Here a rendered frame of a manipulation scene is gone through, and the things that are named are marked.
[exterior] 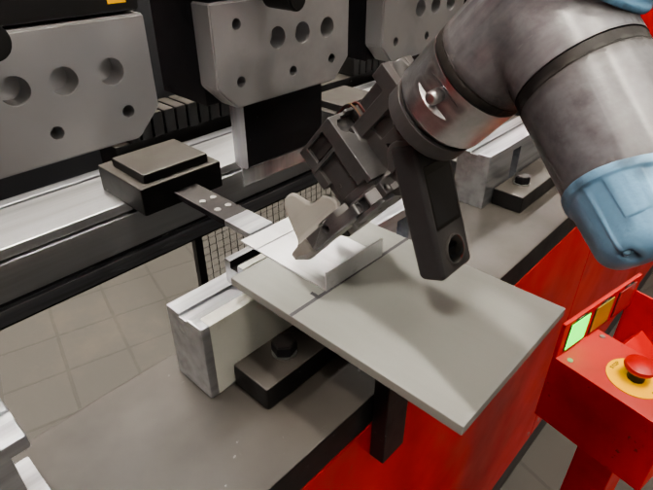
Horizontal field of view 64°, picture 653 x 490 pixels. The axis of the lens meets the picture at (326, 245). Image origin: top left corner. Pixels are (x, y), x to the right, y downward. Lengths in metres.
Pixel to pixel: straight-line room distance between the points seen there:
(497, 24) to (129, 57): 0.23
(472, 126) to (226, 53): 0.19
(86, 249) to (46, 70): 0.40
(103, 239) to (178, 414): 0.27
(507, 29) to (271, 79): 0.20
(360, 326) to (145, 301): 1.79
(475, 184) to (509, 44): 0.62
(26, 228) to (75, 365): 1.33
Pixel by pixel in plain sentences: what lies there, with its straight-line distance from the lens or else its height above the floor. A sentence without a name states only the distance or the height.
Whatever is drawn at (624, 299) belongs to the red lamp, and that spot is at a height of 0.81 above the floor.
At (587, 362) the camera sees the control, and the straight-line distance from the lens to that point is 0.83.
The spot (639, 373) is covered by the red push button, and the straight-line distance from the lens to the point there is 0.80.
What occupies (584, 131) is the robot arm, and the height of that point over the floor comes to 1.21.
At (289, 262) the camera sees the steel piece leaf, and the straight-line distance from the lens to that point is 0.54.
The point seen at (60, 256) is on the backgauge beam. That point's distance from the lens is 0.72.
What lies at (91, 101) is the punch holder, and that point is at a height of 1.21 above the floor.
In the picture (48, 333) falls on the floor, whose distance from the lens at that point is 2.20.
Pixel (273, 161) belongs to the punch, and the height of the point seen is 1.09.
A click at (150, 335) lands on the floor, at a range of 2.04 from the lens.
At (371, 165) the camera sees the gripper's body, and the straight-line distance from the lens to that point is 0.43.
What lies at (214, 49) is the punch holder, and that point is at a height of 1.22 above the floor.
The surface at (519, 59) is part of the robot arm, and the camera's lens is 0.32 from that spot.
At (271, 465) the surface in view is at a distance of 0.53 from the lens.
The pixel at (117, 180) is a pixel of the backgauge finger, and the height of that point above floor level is 1.02.
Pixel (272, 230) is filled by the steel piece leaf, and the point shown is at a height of 1.00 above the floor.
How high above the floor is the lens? 1.31
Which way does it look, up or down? 33 degrees down
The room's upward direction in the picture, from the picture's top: straight up
